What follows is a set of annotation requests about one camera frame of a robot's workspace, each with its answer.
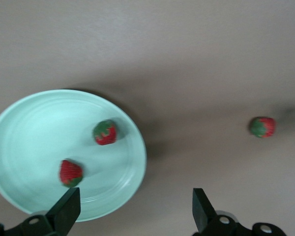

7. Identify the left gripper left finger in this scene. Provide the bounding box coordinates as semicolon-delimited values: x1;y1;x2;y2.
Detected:
7;187;82;236

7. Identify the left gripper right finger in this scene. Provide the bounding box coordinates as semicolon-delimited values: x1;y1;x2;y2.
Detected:
192;188;252;236

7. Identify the red strawberry green cap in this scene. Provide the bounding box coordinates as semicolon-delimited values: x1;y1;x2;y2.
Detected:
92;119;118;147
59;159;85;189
250;116;277;139

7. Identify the pale green round plate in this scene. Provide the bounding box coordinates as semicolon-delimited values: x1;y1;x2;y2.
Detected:
0;88;148;223

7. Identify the brown table cover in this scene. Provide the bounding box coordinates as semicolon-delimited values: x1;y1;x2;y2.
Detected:
0;0;295;236

